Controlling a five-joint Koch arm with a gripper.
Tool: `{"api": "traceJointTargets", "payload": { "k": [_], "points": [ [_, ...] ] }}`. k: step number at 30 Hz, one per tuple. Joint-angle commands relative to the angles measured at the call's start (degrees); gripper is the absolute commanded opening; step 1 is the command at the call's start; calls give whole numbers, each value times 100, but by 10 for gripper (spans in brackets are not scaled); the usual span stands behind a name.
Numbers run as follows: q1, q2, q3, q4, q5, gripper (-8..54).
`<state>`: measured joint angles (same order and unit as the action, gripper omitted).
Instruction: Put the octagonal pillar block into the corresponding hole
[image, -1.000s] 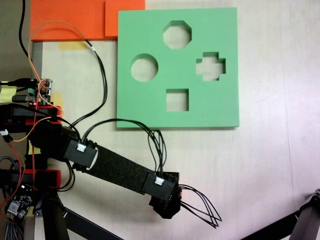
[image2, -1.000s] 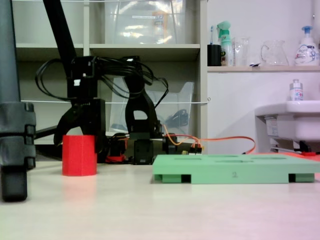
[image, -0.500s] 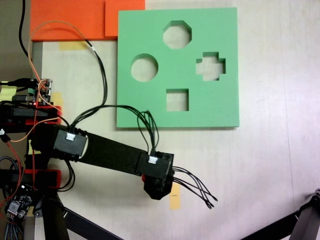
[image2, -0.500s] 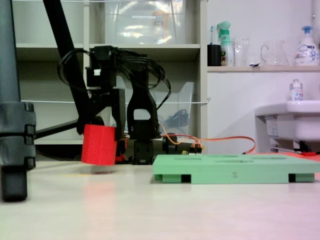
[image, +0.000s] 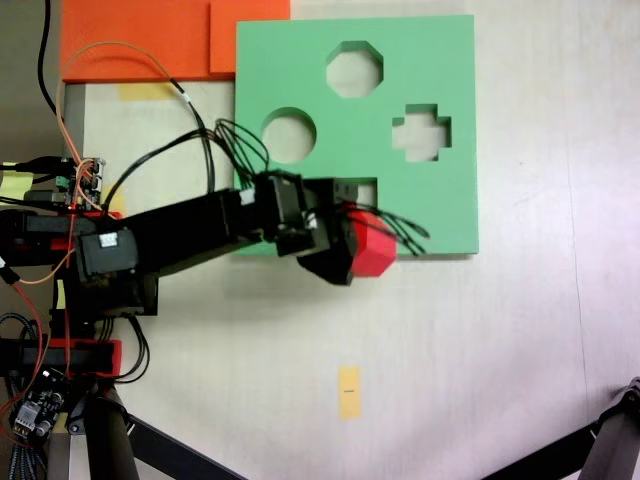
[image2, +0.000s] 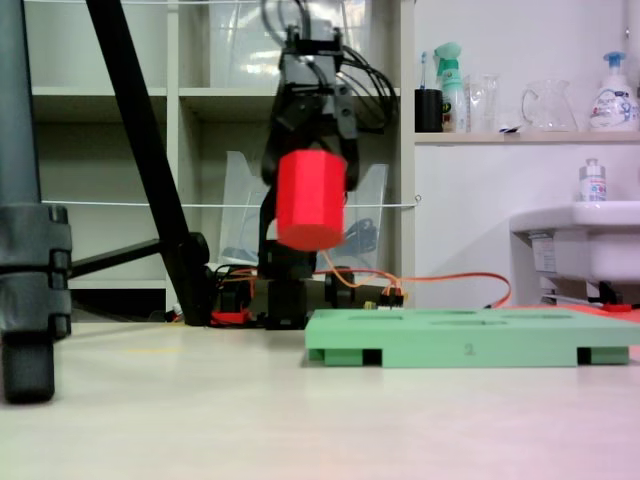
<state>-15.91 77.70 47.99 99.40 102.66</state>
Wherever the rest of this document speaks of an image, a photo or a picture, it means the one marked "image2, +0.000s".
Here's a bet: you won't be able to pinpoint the red flat sheet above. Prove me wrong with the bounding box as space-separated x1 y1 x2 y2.
514 303 640 325

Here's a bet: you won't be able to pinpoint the white pump soap bottle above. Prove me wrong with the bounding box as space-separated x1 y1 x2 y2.
587 50 640 133

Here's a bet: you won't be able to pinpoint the small clear sanitizer bottle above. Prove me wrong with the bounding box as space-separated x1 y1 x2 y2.
578 158 609 203

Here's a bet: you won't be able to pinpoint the white sink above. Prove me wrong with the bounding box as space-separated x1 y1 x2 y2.
509 200 640 286

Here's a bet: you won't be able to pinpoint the green spray bottle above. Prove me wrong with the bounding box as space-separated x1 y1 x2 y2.
432 42 469 134

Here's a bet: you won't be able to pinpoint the white string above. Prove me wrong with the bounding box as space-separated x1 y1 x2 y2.
39 194 422 210

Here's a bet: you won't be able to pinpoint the black looping arm wires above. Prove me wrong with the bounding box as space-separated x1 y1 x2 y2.
262 0 401 136

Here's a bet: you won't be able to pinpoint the thick grey tripod leg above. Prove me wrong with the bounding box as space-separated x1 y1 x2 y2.
0 0 74 405

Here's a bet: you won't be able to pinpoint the clear plastic file tray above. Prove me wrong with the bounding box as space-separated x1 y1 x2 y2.
218 149 390 274

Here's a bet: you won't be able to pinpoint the black cup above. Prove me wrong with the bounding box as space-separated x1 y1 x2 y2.
414 88 445 134

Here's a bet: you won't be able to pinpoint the red clamp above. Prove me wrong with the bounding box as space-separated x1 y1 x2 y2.
210 308 254 327

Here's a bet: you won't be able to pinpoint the black tripod brace bar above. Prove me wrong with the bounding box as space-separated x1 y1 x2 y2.
67 238 166 281

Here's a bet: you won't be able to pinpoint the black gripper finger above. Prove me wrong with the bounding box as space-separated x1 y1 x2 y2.
319 130 361 194
259 117 314 187

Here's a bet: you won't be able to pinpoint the glass pitcher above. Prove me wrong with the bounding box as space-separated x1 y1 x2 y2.
520 79 579 133

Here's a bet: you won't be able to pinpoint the orange flat cable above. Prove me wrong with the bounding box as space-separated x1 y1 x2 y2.
224 252 512 309

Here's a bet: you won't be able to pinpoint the clear measuring cup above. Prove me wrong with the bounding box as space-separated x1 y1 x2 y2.
463 73 501 134

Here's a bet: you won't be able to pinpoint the small circuit board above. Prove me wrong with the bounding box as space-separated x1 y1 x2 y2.
362 284 409 311

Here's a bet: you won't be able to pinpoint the clear plastic storage box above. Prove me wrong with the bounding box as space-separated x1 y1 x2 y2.
207 0 374 90

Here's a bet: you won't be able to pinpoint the wooden wall ledge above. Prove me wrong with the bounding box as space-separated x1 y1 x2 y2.
414 130 640 146

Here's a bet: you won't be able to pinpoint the slim black tripod leg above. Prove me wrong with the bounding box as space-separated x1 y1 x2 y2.
84 0 214 326

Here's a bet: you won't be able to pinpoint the red octagonal pillar block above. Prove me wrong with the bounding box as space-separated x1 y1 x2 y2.
274 148 349 252

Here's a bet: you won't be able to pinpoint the green shape hole board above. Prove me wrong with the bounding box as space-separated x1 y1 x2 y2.
302 308 640 369

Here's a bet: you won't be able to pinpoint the beige shelf unit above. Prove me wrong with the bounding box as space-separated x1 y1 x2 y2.
22 0 416 321

